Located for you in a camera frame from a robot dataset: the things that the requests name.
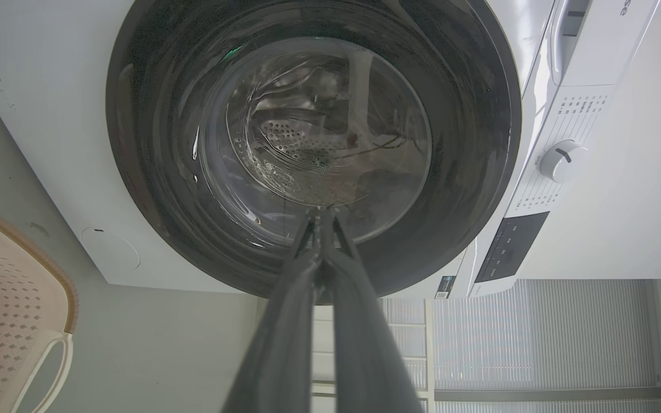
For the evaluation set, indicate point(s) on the round dark washing machine door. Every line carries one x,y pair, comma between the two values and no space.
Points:
313,137

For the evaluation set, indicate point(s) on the white front-load washing machine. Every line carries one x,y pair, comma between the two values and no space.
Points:
38,86

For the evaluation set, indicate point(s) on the white washing machine dial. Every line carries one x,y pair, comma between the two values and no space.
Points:
563,161

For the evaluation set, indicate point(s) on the beige perforated laundry basket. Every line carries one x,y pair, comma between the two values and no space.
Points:
15,310

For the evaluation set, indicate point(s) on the white window blind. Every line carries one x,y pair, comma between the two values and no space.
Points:
537,338

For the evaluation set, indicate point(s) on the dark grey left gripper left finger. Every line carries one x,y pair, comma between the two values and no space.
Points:
284,344

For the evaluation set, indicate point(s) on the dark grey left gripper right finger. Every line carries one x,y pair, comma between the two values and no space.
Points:
365,350

